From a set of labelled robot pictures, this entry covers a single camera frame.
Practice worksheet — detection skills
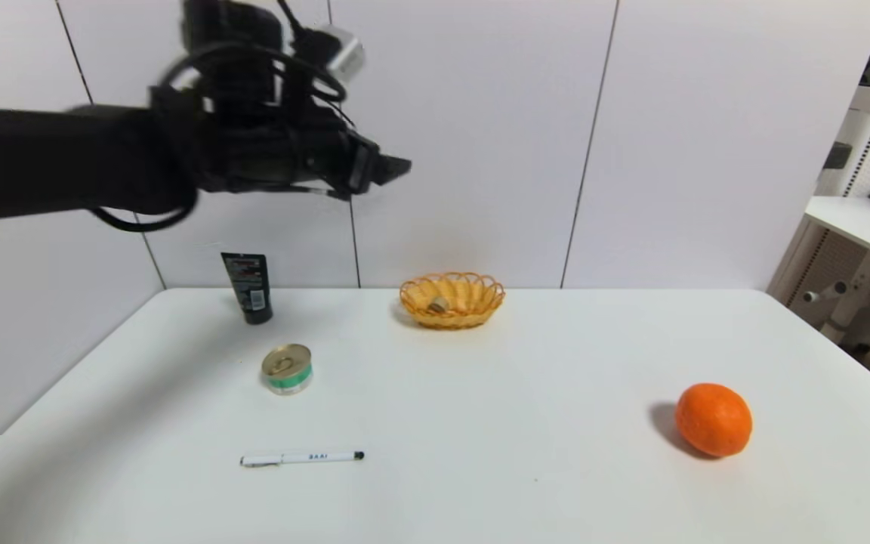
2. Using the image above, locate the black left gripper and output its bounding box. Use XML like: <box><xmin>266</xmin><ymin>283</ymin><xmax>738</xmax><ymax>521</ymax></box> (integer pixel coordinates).
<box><xmin>280</xmin><ymin>117</ymin><xmax>412</xmax><ymax>201</ymax></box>

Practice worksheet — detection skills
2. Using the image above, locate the yellow wicker basket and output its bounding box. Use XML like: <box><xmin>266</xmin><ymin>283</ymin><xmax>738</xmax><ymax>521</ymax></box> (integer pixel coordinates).
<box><xmin>400</xmin><ymin>272</ymin><xmax>506</xmax><ymax>330</ymax></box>

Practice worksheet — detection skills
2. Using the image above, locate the black cosmetic tube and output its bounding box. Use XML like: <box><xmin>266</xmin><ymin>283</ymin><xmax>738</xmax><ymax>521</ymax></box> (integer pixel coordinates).
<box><xmin>221</xmin><ymin>252</ymin><xmax>274</xmax><ymax>326</ymax></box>

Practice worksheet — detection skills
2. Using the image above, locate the tin can with green label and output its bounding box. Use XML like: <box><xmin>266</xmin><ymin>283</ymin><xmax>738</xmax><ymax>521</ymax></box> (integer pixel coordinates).
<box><xmin>261</xmin><ymin>344</ymin><xmax>313</xmax><ymax>395</ymax></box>

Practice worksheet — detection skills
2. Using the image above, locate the white pen with black tip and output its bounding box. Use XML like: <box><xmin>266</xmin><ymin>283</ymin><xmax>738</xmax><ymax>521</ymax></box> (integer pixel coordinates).
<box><xmin>240</xmin><ymin>450</ymin><xmax>366</xmax><ymax>467</ymax></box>

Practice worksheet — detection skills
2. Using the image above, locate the orange fruit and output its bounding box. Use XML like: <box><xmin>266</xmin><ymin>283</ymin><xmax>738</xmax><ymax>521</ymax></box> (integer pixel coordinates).
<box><xmin>675</xmin><ymin>382</ymin><xmax>754</xmax><ymax>458</ymax></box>

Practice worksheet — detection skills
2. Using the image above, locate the white side desk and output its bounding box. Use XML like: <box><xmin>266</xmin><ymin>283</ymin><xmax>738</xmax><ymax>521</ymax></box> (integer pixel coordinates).
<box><xmin>805</xmin><ymin>196</ymin><xmax>870</xmax><ymax>275</ymax></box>

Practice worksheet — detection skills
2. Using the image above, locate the white desk leg with knob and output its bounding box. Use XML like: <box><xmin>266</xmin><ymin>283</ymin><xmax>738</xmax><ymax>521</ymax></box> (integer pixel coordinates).
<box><xmin>801</xmin><ymin>255</ymin><xmax>870</xmax><ymax>348</ymax></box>

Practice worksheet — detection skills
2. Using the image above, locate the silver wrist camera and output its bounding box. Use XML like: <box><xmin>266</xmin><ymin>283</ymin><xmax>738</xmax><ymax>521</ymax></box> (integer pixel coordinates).
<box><xmin>301</xmin><ymin>25</ymin><xmax>367</xmax><ymax>82</ymax></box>

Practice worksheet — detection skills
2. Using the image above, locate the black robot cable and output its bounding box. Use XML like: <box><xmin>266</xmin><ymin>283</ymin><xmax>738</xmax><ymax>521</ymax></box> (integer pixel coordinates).
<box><xmin>91</xmin><ymin>0</ymin><xmax>357</xmax><ymax>233</ymax></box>

